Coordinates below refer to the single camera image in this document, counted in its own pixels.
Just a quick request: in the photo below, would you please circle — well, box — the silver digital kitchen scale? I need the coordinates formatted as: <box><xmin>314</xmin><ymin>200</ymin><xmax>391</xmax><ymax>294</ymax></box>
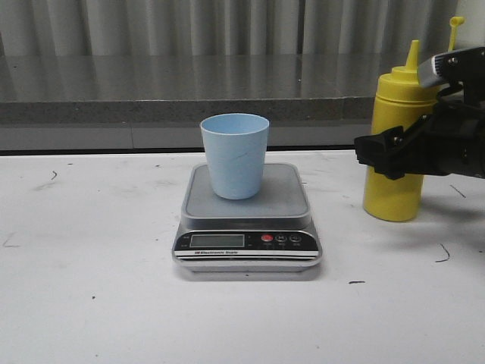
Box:
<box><xmin>172</xmin><ymin>163</ymin><xmax>323</xmax><ymax>274</ymax></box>

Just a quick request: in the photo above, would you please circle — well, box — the light blue plastic cup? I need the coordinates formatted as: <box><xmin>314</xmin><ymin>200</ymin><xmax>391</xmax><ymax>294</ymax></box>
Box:
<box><xmin>200</xmin><ymin>113</ymin><xmax>270</xmax><ymax>200</ymax></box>

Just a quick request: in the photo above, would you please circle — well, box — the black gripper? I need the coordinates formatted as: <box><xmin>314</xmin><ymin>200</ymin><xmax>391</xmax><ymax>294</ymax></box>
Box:
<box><xmin>354</xmin><ymin>86</ymin><xmax>484</xmax><ymax>180</ymax></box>

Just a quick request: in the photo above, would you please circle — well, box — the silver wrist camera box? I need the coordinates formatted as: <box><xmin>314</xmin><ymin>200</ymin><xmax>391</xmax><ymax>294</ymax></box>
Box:
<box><xmin>417</xmin><ymin>47</ymin><xmax>484</xmax><ymax>87</ymax></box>

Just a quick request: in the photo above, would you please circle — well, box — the yellow squeeze bottle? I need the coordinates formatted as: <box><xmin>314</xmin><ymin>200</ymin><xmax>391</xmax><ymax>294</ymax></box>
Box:
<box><xmin>363</xmin><ymin>39</ymin><xmax>440</xmax><ymax>222</ymax></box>

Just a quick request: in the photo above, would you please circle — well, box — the white container in background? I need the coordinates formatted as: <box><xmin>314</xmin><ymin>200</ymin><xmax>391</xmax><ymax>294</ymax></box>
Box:
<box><xmin>448</xmin><ymin>0</ymin><xmax>484</xmax><ymax>51</ymax></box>

